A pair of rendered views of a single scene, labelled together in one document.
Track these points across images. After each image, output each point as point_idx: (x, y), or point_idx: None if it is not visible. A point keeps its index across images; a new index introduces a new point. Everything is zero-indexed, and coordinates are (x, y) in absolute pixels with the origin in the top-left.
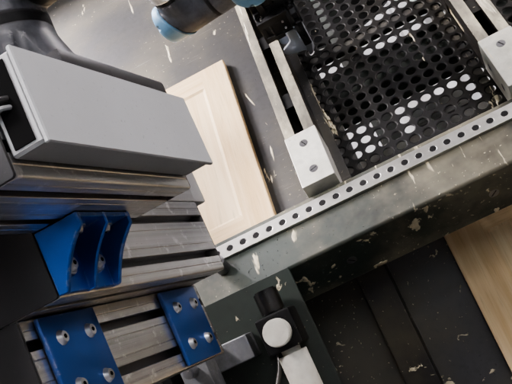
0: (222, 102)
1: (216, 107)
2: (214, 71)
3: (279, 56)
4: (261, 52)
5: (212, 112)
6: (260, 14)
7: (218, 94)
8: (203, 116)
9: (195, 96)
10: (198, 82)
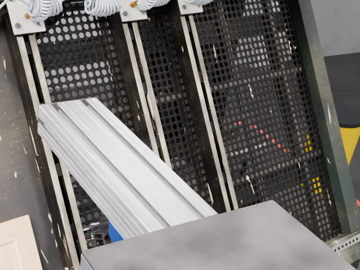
0: (30, 259)
1: (26, 262)
2: (23, 225)
3: (84, 249)
4: (73, 241)
5: (23, 267)
6: (102, 243)
7: (27, 249)
8: (15, 267)
9: (8, 245)
10: (10, 232)
